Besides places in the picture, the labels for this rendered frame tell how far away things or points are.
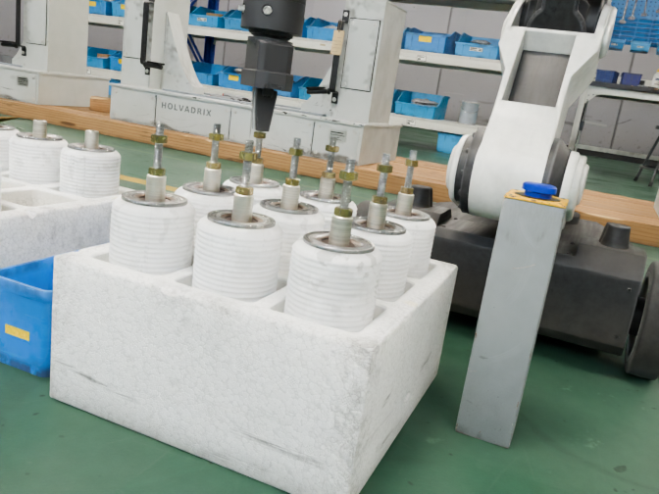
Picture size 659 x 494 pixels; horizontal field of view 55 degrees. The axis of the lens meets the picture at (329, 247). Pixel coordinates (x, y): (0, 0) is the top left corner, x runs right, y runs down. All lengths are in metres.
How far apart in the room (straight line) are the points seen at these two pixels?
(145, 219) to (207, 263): 0.09
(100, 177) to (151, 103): 2.34
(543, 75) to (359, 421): 0.73
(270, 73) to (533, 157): 0.41
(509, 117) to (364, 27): 1.94
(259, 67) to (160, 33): 2.69
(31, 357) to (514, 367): 0.61
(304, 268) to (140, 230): 0.20
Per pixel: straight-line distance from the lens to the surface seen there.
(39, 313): 0.86
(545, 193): 0.78
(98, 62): 7.33
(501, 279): 0.78
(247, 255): 0.67
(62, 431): 0.78
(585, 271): 1.12
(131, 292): 0.71
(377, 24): 2.92
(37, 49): 4.08
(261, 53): 0.91
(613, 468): 0.90
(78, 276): 0.76
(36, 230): 0.99
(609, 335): 1.14
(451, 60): 5.44
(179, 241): 0.74
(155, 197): 0.76
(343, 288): 0.62
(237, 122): 3.13
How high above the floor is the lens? 0.41
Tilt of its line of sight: 14 degrees down
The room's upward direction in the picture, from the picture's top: 8 degrees clockwise
